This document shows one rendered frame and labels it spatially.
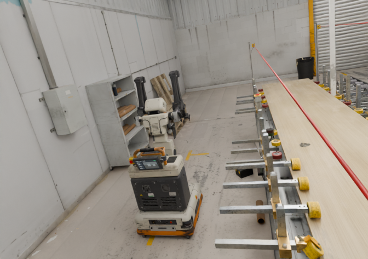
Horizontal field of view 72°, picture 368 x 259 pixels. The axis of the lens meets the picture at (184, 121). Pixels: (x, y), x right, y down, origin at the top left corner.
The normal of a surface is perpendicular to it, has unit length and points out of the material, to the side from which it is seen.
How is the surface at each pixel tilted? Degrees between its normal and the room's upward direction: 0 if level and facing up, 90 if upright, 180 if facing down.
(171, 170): 90
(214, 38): 90
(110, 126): 90
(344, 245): 0
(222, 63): 90
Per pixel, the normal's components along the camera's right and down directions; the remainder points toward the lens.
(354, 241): -0.18, -0.94
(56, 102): -0.22, 0.33
